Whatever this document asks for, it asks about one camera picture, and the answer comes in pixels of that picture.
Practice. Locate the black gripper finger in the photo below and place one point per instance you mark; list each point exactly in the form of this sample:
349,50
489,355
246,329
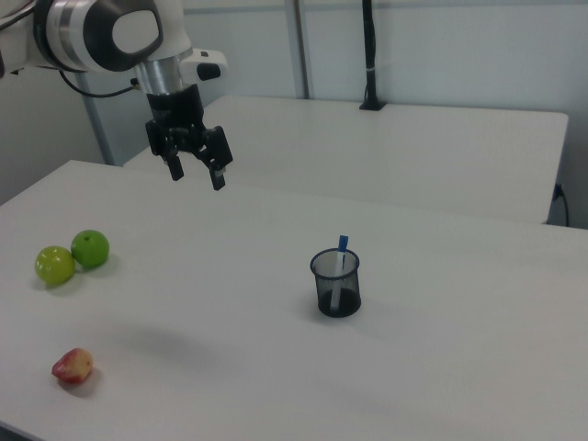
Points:
175,167
218,179

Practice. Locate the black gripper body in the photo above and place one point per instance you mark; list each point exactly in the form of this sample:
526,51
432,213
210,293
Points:
177,112

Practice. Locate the white marker pen blue cap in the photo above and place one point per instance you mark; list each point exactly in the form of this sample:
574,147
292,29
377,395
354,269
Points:
342,243

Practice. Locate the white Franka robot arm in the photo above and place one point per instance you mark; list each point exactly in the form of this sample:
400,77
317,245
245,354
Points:
92,32

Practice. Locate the black mesh pen holder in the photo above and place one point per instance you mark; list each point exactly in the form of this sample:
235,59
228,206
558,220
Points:
351,301

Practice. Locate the dark green apple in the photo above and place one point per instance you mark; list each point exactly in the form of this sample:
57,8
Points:
92,250

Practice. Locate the yellow-green apple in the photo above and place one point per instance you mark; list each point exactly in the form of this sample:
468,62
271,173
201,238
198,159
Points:
54,265

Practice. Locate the white side table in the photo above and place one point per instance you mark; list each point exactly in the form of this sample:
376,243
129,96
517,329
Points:
390,151

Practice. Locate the red yellow wax apple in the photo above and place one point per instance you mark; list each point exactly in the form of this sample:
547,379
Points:
72,365

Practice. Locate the black camera pole with base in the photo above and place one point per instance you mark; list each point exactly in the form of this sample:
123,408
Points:
370,55

